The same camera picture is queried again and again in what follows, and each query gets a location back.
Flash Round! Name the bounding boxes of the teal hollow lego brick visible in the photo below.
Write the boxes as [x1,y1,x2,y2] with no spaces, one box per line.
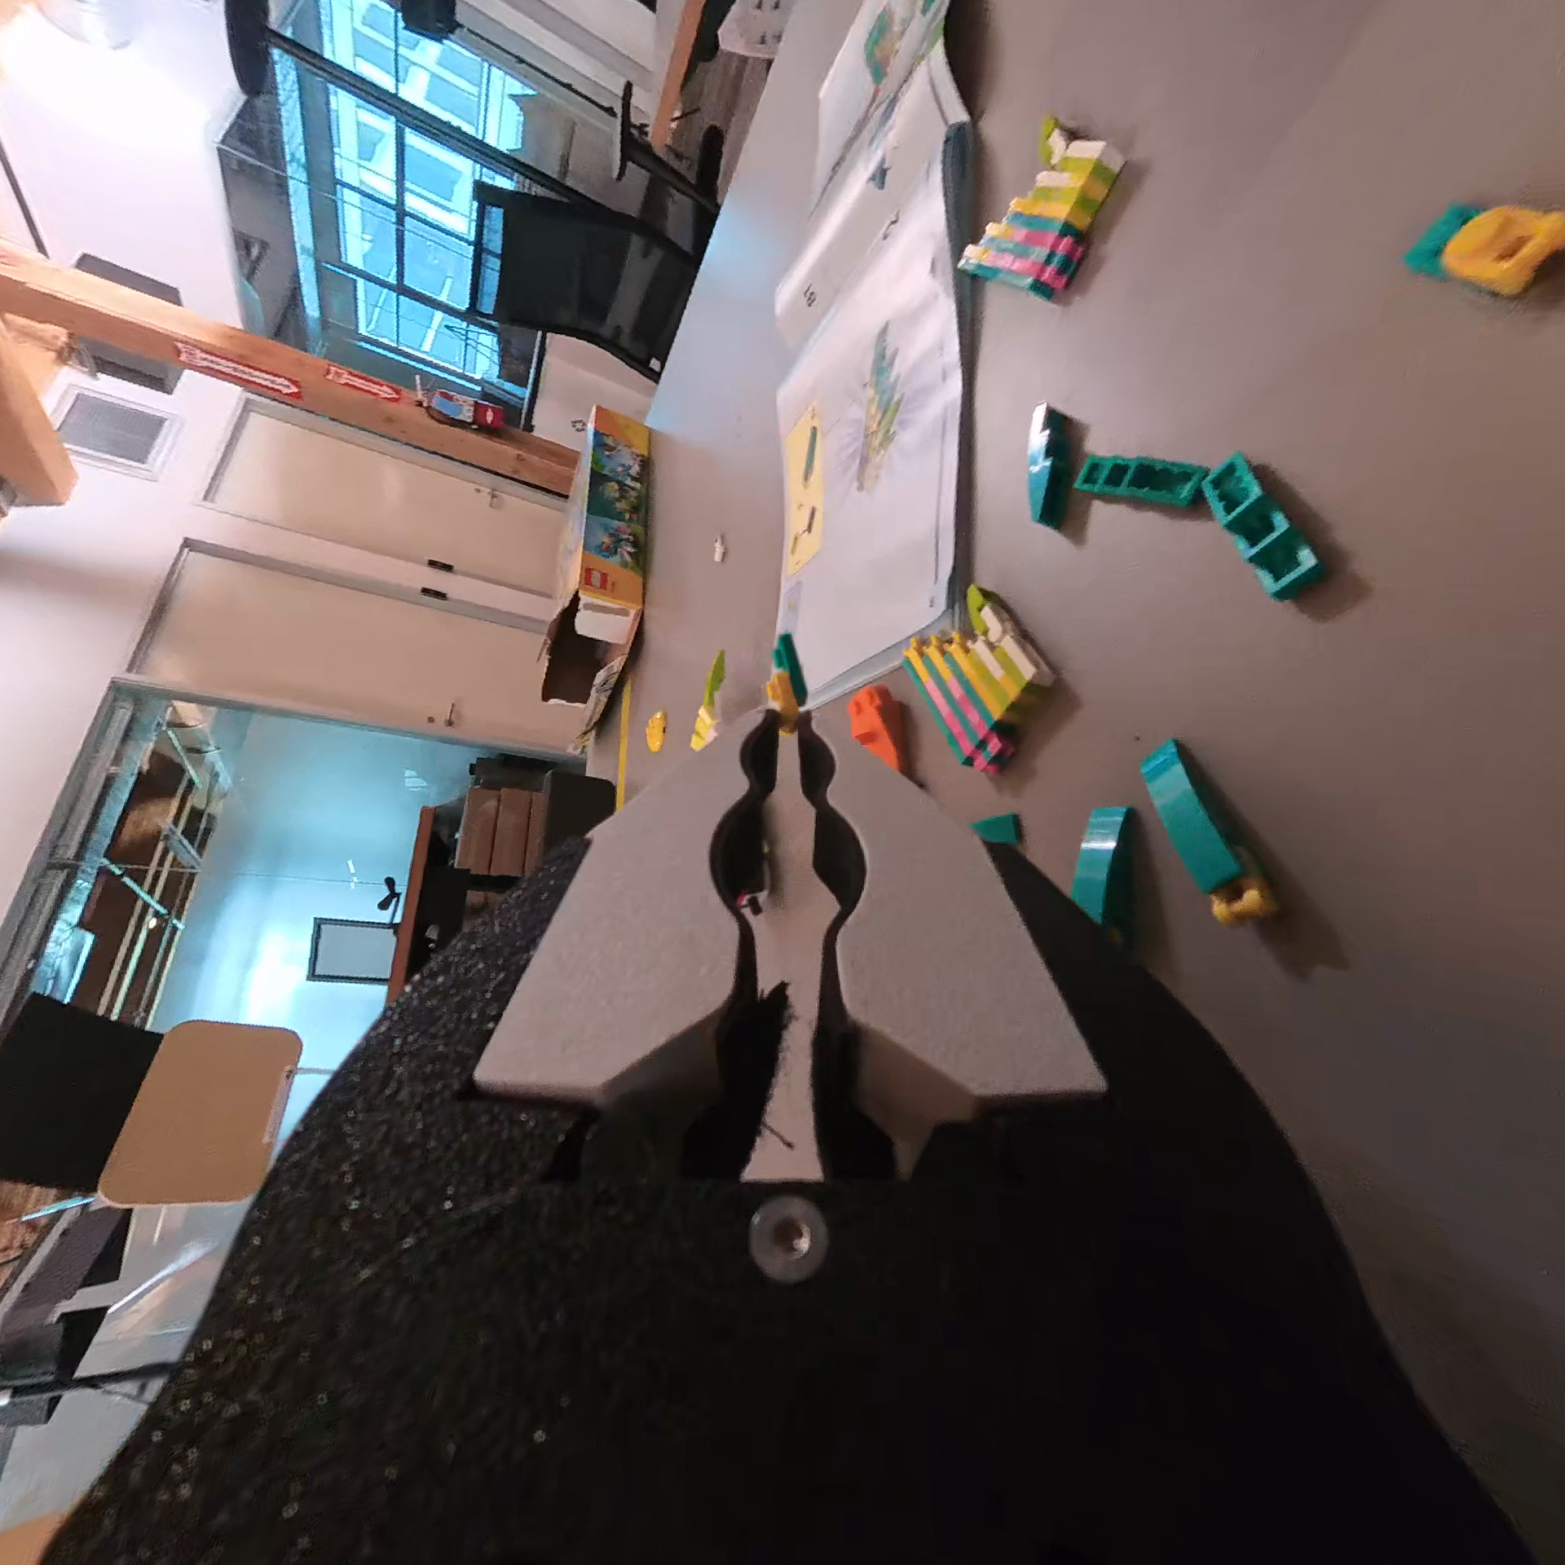
[1202,449,1325,604]
[1074,453,1213,509]

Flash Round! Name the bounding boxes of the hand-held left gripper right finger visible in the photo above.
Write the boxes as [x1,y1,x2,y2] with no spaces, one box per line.
[792,706,1111,1177]

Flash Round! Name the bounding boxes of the brown cardboard boxes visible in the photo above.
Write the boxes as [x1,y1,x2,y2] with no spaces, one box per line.
[453,783,552,878]

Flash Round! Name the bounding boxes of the white wall vent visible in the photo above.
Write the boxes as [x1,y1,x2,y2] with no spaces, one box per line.
[49,382,183,477]

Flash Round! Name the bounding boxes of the white door panel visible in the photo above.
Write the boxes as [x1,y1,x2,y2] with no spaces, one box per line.
[200,397,580,555]
[133,538,591,751]

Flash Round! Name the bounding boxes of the beige chair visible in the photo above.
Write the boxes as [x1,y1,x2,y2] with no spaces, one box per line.
[97,1019,306,1209]

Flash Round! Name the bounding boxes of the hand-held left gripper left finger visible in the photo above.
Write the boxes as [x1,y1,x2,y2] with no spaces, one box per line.
[470,702,790,1116]

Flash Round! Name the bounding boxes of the striped lego wing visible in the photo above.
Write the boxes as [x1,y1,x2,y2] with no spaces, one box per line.
[902,585,1059,775]
[958,116,1128,304]

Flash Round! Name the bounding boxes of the wooden ceiling beam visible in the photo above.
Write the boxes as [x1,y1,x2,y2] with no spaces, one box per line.
[0,238,584,505]

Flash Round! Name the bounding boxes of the black device with green light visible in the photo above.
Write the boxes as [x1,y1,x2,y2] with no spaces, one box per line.
[535,769,617,857]

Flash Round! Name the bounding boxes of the colourful lego set box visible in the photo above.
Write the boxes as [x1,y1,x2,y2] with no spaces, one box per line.
[541,404,652,738]

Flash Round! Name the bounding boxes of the black office chair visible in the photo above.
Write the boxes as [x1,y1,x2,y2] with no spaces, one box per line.
[468,181,721,384]

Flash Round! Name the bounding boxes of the orange brick separator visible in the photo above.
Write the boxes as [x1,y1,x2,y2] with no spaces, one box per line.
[848,684,910,775]

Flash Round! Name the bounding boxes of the lego instruction booklet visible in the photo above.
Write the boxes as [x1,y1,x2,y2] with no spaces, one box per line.
[774,0,978,714]

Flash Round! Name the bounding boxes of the large glass window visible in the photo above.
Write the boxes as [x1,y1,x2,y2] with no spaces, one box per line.
[218,0,690,423]

